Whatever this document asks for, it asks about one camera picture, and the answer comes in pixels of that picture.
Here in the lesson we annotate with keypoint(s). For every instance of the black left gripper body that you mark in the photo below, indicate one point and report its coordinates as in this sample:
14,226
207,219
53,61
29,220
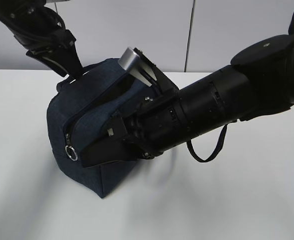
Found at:
58,44

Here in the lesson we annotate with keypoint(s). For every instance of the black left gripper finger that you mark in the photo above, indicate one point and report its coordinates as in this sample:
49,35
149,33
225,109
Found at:
67,62
44,58

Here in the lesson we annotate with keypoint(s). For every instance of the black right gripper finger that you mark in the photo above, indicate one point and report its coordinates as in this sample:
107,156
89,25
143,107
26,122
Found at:
106,152

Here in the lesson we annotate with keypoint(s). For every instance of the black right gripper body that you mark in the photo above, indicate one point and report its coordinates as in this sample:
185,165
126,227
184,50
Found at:
172,119

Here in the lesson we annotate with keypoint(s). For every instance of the navy blue fabric lunch bag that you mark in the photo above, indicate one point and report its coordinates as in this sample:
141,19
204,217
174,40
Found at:
77,116

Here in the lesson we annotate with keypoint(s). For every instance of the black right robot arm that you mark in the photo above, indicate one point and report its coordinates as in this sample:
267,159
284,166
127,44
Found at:
259,81

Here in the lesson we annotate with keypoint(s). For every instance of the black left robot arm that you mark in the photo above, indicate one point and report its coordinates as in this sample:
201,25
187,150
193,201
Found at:
43,33

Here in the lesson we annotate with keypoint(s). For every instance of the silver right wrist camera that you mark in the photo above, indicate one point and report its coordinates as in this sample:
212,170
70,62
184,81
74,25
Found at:
139,66

